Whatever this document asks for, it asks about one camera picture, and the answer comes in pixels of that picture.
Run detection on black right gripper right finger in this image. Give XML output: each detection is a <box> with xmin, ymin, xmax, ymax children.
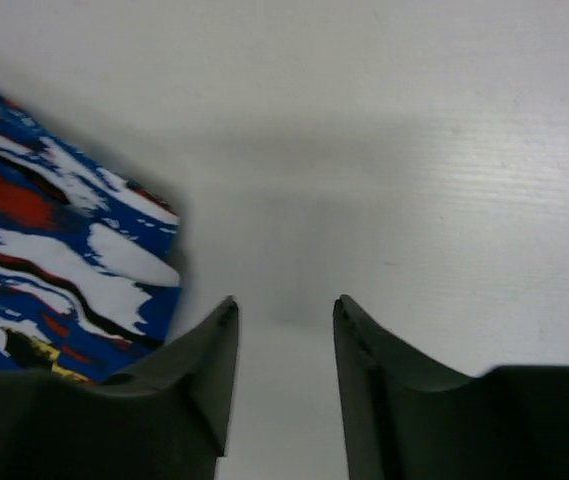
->
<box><xmin>333</xmin><ymin>295</ymin><xmax>569</xmax><ymax>479</ymax></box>

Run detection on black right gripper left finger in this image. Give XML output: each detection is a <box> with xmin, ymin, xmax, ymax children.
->
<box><xmin>0</xmin><ymin>298</ymin><xmax>239</xmax><ymax>479</ymax></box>

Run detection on blue white red patterned trousers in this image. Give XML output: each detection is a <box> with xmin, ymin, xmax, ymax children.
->
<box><xmin>0</xmin><ymin>94</ymin><xmax>181</xmax><ymax>383</ymax></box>

